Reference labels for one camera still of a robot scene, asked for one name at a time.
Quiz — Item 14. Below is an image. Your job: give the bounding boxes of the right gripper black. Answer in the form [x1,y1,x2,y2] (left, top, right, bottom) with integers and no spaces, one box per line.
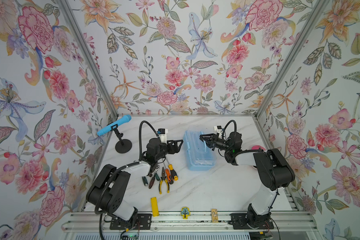
[200,134,233,154]

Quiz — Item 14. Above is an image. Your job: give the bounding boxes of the green handled screwdriver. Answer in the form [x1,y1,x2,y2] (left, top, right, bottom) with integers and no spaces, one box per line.
[142,177,148,187]

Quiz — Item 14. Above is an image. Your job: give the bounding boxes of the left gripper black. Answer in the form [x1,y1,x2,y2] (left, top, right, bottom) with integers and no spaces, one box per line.
[153,140,183,163]

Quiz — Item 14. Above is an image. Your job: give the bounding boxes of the black microphone stand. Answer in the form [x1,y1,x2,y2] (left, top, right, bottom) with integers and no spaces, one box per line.
[113,127,133,154]

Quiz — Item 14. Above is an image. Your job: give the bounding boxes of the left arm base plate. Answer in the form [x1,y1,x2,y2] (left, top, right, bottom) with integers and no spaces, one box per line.
[110,214,153,230]

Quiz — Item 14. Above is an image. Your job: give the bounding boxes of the aluminium front rail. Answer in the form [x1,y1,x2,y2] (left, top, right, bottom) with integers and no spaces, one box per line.
[62,211,318,233]

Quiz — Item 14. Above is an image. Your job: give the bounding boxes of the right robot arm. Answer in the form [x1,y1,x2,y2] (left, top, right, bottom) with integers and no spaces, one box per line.
[200,132,296,229]

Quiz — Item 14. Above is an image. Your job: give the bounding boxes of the yellow handled pliers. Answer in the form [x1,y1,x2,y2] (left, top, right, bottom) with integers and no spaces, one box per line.
[159,167,170,195]

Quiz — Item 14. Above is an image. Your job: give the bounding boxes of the blue toy microphone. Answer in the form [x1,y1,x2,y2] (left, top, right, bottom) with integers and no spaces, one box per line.
[97,115,132,136]

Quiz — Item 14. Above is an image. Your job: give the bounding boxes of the tree sticker badge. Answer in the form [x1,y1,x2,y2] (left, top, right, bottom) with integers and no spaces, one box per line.
[181,207,191,220]

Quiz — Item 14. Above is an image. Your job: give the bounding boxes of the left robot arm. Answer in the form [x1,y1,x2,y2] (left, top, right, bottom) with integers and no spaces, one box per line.
[86,138,184,222]

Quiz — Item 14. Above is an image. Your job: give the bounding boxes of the light blue plastic toolbox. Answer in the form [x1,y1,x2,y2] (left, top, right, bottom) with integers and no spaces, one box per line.
[183,130,217,171]

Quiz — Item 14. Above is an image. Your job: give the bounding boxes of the yellow rectangular block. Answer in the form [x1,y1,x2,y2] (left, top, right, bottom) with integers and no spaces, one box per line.
[151,197,160,217]

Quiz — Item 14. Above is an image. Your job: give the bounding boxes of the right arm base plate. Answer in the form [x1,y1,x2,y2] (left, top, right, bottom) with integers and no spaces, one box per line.
[228,213,275,230]

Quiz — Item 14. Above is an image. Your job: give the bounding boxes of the pink striped sock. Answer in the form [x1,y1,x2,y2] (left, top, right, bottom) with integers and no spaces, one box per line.
[252,145,267,151]

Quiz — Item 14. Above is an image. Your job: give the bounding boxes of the orange handled screwdriver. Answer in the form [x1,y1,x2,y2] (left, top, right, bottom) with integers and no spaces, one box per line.
[165,167,174,185]

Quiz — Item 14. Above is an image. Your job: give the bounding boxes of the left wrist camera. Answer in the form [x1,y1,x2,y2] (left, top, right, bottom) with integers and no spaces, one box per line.
[157,129,168,144]

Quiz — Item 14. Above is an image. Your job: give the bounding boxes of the small wooden tag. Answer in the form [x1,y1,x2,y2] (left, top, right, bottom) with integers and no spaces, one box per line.
[211,209,219,223]

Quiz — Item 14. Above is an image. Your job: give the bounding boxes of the dark red handled pliers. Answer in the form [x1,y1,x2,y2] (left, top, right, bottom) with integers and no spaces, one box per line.
[149,175,156,189]

